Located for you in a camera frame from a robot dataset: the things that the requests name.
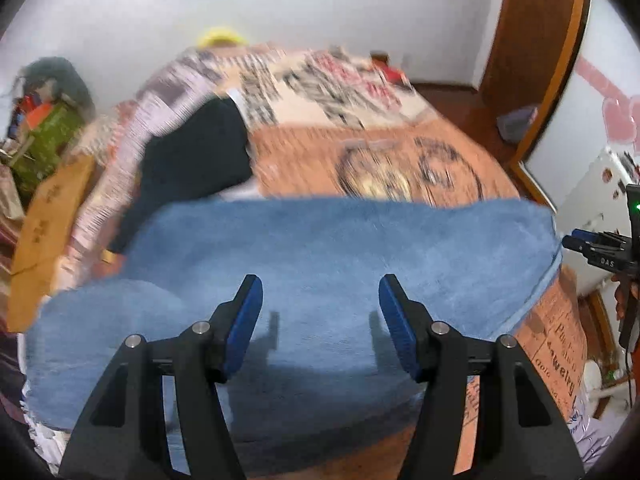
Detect printed blanket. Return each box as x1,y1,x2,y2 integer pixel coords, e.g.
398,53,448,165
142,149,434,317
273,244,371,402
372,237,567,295
20,45,591,480

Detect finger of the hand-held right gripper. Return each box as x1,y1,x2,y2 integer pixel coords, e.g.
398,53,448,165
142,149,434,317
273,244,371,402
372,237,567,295
562,229,598,256

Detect black garment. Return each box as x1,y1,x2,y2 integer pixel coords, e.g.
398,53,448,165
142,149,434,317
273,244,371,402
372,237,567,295
107,97,256,256

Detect yellow object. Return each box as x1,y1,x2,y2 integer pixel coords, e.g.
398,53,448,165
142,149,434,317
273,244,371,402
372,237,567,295
197,27,251,50

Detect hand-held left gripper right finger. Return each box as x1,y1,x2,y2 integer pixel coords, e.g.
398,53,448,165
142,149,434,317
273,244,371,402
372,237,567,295
378,274,586,480

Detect dark bag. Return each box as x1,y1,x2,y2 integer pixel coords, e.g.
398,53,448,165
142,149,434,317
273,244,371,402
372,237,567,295
12,57,96,111

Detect pink heart wall decoration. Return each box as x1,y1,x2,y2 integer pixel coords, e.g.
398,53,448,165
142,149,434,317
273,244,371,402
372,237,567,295
575,55,640,153

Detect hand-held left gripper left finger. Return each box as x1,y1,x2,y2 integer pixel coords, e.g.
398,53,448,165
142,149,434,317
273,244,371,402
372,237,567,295
59,274,264,480

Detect green bag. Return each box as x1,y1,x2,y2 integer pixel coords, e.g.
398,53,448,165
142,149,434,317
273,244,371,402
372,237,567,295
10,102,86,206

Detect grey purple cloth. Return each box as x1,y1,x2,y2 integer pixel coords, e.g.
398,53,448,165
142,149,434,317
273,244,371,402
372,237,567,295
497,105,538,143

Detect striped cloth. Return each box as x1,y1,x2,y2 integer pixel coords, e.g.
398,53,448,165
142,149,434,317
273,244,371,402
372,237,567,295
0,220,23,286

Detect white appliance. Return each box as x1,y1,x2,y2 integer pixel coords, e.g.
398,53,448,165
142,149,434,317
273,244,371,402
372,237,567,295
555,147,640,301

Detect wooden door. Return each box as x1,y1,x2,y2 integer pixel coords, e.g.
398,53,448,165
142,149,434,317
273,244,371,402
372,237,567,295
480,0,593,211

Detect white round object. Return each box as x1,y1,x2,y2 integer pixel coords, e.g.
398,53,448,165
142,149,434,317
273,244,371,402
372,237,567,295
582,360,604,392

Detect blue denim pants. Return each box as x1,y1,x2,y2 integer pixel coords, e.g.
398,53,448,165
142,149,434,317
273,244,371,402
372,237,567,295
25,197,563,471

